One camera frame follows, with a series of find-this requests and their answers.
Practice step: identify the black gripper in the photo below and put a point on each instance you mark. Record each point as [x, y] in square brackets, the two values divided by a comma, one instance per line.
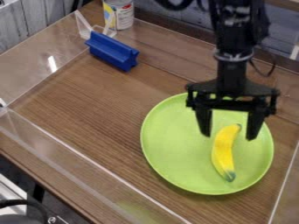
[232, 92]

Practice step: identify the yellow toy banana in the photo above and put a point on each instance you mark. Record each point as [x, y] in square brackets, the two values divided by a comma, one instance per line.
[222, 156]

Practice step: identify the green round plate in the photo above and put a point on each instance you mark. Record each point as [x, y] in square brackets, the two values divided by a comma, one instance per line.
[178, 151]

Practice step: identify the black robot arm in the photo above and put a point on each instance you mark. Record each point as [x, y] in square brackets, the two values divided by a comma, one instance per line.
[240, 25]

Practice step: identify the blue plastic block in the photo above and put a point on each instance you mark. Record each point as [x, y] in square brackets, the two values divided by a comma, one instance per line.
[112, 51]

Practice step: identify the white labelled canister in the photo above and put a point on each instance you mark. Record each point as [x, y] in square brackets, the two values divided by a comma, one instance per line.
[119, 13]

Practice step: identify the clear acrylic bracket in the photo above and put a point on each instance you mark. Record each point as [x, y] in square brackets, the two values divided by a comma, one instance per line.
[86, 28]

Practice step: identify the clear acrylic enclosure wall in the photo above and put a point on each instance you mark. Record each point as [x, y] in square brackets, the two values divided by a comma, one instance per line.
[71, 120]

